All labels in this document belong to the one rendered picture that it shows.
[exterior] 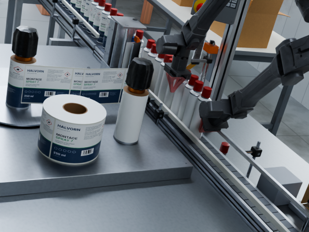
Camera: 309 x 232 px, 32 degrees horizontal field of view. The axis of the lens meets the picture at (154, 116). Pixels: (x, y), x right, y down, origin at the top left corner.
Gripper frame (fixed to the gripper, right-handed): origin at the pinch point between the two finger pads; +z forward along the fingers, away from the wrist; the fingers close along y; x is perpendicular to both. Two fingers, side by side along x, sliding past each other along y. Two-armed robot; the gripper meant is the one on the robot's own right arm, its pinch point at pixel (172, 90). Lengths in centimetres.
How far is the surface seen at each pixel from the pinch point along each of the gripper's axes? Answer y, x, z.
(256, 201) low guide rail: 57, 2, 11
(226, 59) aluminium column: 1.1, 19.6, -13.8
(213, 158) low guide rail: 31.6, 2.1, 10.7
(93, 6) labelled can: -96, 4, -2
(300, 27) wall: -216, 270, 37
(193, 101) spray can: 9.2, 4.2, 0.3
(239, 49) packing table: -110, 117, 23
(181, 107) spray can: 2.6, 4.2, 5.8
